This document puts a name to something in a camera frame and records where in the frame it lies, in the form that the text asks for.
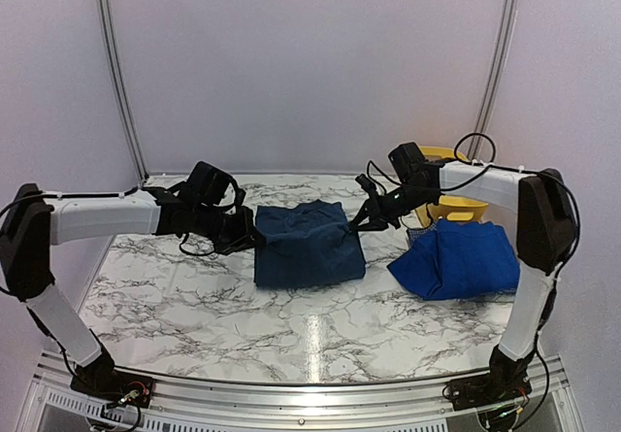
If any right aluminium wall profile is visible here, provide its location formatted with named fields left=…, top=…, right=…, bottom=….
left=474, top=0, right=519, bottom=134

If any yellow plastic basket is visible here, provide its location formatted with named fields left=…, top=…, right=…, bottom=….
left=414, top=147, right=488, bottom=227

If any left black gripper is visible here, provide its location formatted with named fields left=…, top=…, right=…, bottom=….
left=192, top=203, right=266, bottom=255

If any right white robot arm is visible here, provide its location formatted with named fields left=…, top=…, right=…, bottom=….
left=349, top=142, right=581, bottom=401

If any aluminium wall profile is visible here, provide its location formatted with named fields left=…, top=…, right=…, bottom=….
left=96, top=0, right=148, bottom=182
left=474, top=0, right=519, bottom=134

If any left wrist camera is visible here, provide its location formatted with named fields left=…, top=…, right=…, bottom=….
left=186, top=161, right=245, bottom=211

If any blue pleated skirt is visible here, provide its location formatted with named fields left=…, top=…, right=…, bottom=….
left=388, top=219, right=520, bottom=301

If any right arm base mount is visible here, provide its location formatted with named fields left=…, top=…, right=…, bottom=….
left=442, top=374, right=532, bottom=411

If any aluminium table front rail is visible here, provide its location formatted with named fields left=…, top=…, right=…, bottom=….
left=16, top=355, right=584, bottom=431

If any grey-blue garment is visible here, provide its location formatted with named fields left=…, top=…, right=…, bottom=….
left=254, top=200, right=366, bottom=289

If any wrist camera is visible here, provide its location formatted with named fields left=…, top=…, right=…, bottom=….
left=388, top=142, right=426, bottom=183
left=186, top=161, right=245, bottom=211

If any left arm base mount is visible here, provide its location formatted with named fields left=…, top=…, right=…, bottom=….
left=70, top=372, right=154, bottom=408

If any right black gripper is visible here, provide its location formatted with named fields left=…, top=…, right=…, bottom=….
left=349, top=182, right=436, bottom=231

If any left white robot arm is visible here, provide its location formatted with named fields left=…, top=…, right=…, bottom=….
left=1, top=161, right=263, bottom=398

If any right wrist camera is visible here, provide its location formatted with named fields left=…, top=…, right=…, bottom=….
left=388, top=142, right=426, bottom=183

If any blue checked folded shirt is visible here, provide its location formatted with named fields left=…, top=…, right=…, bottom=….
left=407, top=223, right=437, bottom=248

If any left aluminium wall profile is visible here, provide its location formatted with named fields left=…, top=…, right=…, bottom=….
left=96, top=0, right=148, bottom=182

